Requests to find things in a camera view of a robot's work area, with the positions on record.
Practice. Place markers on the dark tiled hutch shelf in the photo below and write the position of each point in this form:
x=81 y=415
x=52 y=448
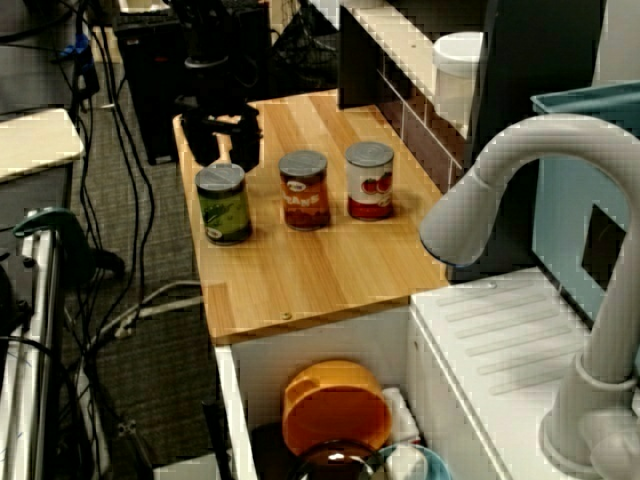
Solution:
x=525 y=75

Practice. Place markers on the black computer tower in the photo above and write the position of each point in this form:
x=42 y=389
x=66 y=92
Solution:
x=150 y=75

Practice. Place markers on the orange plastic bowl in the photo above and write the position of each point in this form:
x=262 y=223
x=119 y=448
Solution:
x=335 y=415

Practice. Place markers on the beige board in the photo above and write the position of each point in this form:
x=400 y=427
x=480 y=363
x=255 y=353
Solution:
x=35 y=140

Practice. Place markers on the white toy kitchen cabinet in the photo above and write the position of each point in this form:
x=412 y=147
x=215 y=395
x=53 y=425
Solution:
x=450 y=360

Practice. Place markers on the glass pot lid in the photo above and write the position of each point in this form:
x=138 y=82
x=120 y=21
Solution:
x=335 y=462

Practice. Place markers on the orange beans toy can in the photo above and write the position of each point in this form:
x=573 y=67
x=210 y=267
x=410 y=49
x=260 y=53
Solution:
x=305 y=195

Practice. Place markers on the white plastic block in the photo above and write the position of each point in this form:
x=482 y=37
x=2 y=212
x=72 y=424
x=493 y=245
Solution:
x=402 y=415

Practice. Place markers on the teal plastic bin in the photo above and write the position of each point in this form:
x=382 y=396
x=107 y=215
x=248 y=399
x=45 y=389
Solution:
x=560 y=200

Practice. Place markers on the white red tomato can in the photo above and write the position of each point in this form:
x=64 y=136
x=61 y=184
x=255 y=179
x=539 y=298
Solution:
x=370 y=185

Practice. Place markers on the aluminium extrusion rail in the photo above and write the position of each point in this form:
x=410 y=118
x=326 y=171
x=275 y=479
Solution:
x=35 y=350

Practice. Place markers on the grey toy faucet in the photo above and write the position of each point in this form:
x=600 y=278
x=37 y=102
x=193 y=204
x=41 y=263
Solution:
x=530 y=150

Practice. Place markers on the green peas toy can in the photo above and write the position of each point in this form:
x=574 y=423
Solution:
x=225 y=210

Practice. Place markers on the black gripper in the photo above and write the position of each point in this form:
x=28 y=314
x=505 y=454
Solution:
x=215 y=107

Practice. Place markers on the white cup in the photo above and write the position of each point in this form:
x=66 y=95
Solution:
x=407 y=462

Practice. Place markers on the light blue bowl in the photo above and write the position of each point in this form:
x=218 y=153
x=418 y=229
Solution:
x=440 y=465

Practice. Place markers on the large white lidded container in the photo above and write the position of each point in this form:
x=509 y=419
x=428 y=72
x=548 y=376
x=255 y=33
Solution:
x=457 y=80

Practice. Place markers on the brass countertop screw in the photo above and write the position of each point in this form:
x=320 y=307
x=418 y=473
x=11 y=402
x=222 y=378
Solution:
x=286 y=315

